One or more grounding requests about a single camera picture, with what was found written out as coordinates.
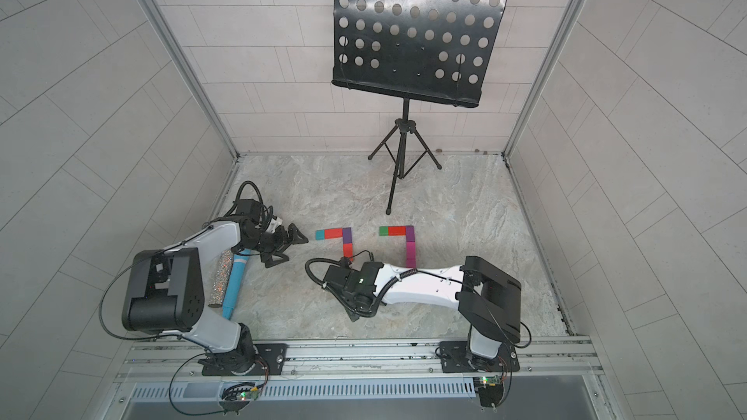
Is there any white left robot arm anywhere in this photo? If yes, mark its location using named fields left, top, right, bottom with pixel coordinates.
left=122, top=199, right=309, bottom=375

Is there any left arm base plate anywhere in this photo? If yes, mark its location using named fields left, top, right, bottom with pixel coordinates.
left=198, top=343, right=289, bottom=376

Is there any dark purple block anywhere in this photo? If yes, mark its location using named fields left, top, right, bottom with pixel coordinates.
left=342, top=227, right=353, bottom=245

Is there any blue flat object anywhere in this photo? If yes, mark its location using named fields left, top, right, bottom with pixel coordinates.
left=222, top=251, right=252, bottom=320

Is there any aluminium frame rail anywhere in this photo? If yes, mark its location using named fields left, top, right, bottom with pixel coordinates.
left=114, top=336, right=604, bottom=382

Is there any black music stand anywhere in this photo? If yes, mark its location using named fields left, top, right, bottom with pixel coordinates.
left=332, top=0, right=508, bottom=183

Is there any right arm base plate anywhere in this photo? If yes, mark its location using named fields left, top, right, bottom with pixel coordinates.
left=435, top=340, right=521, bottom=375

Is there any right circuit board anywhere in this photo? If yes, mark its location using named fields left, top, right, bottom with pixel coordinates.
left=473, top=376, right=505, bottom=410

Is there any glittery silver microphone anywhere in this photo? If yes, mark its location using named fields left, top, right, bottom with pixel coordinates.
left=207, top=249, right=233, bottom=308

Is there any left circuit board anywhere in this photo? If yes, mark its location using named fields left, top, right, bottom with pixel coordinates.
left=219, top=382, right=264, bottom=414

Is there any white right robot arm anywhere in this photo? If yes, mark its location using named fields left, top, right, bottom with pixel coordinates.
left=305, top=256, right=531, bottom=369

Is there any circuit board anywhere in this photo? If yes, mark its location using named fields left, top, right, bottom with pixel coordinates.
left=219, top=382, right=264, bottom=414
left=473, top=376, right=505, bottom=410

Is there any magenta long block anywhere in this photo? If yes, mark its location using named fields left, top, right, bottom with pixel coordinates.
left=406, top=241, right=416, bottom=261

